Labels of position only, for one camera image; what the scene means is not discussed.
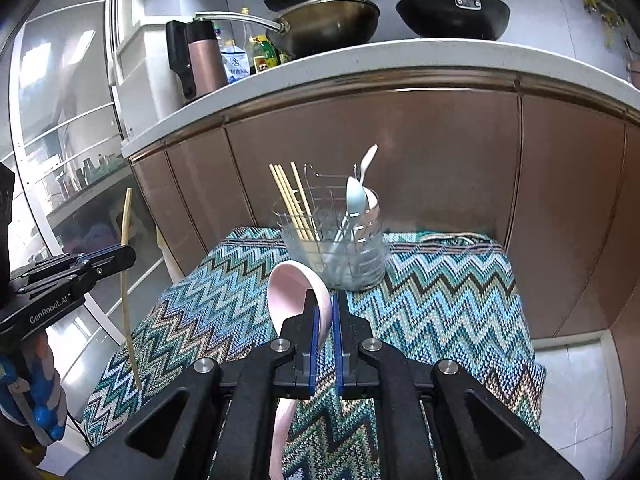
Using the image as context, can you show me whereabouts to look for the light blue ceramic spoon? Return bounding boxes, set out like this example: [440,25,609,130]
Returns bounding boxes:
[330,175,369,271]

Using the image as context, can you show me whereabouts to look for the clear bottle gold cap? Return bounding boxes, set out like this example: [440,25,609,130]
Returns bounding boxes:
[239,7,254,52]

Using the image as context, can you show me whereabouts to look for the pink ceramic spoon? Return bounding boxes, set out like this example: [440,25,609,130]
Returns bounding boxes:
[267,260,332,480]

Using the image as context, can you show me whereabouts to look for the zigzag patterned cloth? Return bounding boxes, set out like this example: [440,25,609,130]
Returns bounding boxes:
[82,226,547,480]

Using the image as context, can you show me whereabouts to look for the wooden chopstick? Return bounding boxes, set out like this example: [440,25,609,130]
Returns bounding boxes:
[276,163,309,242]
[269,163,303,242]
[291,162,320,242]
[282,164,315,242]
[121,188,142,392]

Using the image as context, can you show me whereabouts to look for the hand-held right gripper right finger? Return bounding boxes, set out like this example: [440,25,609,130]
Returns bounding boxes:
[333,290,584,480]

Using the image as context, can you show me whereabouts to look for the red yellow label bottle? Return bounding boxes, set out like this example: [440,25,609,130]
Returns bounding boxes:
[251,35,269,75]

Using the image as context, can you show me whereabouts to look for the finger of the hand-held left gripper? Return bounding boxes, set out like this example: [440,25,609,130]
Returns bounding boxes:
[15,258,137,307]
[12,245,137,284]

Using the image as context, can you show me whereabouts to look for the white ceramic spoon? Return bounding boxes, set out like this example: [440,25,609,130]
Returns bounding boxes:
[353,143,381,212]

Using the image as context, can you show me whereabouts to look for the white blue salt bag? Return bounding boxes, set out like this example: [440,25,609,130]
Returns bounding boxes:
[221,40,251,85]

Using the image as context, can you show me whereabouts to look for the brown kitchen cabinet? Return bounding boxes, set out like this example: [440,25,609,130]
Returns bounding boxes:
[128,72,640,357]

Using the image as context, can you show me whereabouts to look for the clear wire utensil holder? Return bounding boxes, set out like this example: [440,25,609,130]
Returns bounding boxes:
[272,162,389,292]

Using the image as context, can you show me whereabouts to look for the glass sliding door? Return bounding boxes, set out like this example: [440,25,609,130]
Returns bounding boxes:
[7,0,167,412]

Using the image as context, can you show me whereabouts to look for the white refrigerator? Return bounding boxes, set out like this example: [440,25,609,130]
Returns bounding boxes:
[113,0,237,144]

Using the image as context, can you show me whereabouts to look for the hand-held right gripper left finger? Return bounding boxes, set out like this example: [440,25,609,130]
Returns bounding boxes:
[65,294,320,480]

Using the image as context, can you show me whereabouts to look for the black wok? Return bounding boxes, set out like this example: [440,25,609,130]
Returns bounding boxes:
[394,0,512,42]

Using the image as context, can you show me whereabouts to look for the person's left hand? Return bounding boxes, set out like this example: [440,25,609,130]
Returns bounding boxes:
[0,332,69,444]

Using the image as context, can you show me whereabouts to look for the wall utensil rack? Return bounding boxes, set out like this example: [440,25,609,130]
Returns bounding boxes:
[581,0,632,52]

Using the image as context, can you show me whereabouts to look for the rose gold electric kettle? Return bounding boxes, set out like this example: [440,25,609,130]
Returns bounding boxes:
[165,18,229,102]

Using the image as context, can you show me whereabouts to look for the steel wok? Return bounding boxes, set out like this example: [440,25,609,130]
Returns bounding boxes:
[193,0,381,59]

